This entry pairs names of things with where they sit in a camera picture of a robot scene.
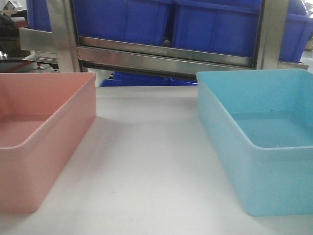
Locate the blue storage bin right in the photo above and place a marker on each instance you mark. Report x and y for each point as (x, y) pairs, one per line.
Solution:
(298, 29)

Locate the stainless steel shelf frame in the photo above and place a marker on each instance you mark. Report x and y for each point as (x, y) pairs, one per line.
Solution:
(73, 53)

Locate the pink plastic box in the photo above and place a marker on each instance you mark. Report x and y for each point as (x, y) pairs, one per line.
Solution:
(43, 118)

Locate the blue storage bin middle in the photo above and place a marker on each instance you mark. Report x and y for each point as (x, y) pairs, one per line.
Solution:
(218, 26)

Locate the blue storage bin left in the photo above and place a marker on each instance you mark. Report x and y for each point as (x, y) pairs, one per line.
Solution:
(135, 21)

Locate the light blue plastic box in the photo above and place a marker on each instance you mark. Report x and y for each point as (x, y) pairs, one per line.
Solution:
(260, 123)

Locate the blue bin far left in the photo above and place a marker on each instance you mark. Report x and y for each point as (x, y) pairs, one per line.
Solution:
(37, 15)

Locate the blue bin lower shelf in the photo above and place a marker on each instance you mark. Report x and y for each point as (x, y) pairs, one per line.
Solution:
(135, 79)

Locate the blue storage bin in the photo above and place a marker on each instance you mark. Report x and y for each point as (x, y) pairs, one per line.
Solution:
(298, 29)
(135, 21)
(218, 26)

